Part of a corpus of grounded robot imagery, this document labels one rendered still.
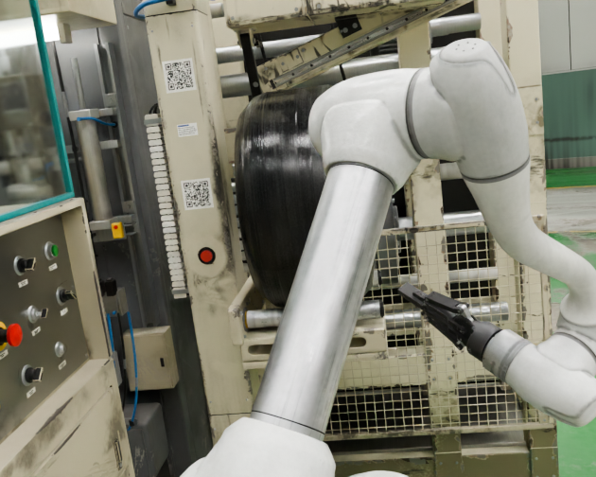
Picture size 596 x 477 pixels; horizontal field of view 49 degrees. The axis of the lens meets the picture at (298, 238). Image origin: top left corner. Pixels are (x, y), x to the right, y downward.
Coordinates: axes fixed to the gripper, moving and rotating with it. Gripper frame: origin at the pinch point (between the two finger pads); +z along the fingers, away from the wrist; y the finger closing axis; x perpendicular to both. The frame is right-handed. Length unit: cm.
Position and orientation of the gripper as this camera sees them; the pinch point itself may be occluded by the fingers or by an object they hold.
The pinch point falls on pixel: (414, 295)
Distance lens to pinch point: 142.3
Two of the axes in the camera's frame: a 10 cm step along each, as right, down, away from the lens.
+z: -6.4, -4.3, 6.3
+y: 1.6, 7.4, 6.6
